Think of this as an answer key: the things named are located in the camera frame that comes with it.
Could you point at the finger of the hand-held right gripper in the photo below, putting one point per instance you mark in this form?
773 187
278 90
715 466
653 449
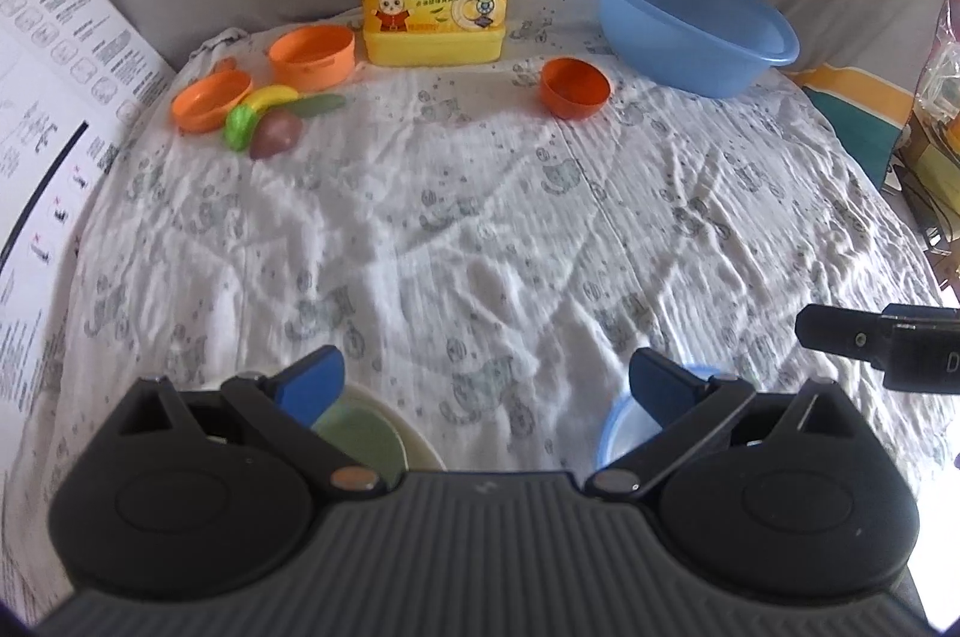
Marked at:
915 348

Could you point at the printed paper sheet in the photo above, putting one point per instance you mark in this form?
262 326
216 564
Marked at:
60 119

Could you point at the blue plastic basin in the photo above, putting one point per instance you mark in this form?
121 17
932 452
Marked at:
690 29

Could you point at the dark orange small bowl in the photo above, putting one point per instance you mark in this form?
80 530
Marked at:
574 85

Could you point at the light orange cup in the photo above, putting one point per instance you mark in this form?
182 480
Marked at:
311 55

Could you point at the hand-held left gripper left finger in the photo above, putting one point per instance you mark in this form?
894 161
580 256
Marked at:
311 385

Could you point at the purple toy fruit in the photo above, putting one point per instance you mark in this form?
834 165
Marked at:
274 136

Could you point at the bright green toy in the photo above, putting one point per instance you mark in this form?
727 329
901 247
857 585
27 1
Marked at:
240 127

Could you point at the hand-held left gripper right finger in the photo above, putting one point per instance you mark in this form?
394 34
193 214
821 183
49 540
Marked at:
660 389

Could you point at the transparent blue bowl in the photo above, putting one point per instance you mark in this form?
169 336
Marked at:
619 431

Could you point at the dark green toy vegetable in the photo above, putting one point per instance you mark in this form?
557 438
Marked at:
319 105

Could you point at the clear plastic bag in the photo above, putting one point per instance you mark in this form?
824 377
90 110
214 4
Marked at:
941 82

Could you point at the green square plate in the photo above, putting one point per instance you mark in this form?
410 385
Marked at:
356 438

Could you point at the light orange shallow dish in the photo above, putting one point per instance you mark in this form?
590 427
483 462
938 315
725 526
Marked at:
206 100

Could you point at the translucent white bowl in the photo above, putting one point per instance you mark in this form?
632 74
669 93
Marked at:
421 442

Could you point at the white cat-print blanket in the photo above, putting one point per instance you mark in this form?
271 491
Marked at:
487 232

